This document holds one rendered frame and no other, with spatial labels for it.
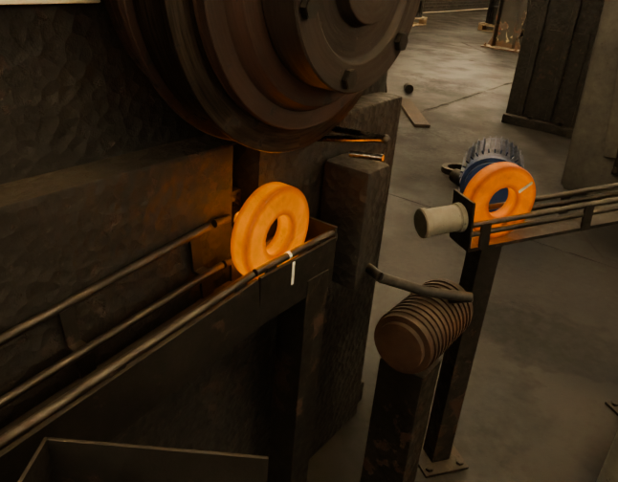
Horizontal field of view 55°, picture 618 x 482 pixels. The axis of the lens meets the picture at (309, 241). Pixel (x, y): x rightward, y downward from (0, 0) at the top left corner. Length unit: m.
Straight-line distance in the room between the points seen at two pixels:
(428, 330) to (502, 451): 0.65
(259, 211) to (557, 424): 1.24
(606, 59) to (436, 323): 2.51
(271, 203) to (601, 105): 2.79
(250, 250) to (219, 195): 0.10
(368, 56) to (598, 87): 2.78
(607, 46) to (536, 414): 2.15
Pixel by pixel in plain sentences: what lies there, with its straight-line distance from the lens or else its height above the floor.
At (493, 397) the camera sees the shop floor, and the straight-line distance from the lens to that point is 1.86.
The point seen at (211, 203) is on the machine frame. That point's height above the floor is 0.79.
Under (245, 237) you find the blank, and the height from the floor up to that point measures 0.76.
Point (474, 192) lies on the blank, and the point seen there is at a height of 0.73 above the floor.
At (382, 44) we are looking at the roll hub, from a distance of 0.80.
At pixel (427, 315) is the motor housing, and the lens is 1.15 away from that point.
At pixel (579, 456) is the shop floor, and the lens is 1.79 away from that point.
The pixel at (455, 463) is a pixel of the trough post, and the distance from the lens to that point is 1.62.
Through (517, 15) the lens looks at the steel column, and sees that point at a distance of 9.53.
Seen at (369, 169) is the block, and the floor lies 0.80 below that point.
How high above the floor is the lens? 1.13
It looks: 26 degrees down
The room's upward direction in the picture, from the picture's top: 5 degrees clockwise
